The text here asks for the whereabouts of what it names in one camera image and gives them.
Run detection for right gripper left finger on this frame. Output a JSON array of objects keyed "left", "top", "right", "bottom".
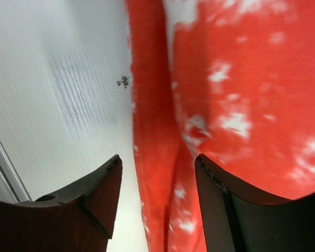
[{"left": 0, "top": 155, "right": 122, "bottom": 251}]

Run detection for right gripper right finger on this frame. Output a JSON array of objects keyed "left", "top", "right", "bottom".
[{"left": 195, "top": 154, "right": 315, "bottom": 251}]

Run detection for red white patterned trousers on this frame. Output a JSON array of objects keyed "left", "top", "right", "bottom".
[{"left": 126, "top": 1, "right": 315, "bottom": 251}]

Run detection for aluminium table frame rail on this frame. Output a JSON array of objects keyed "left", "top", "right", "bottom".
[{"left": 0, "top": 141, "right": 32, "bottom": 203}]

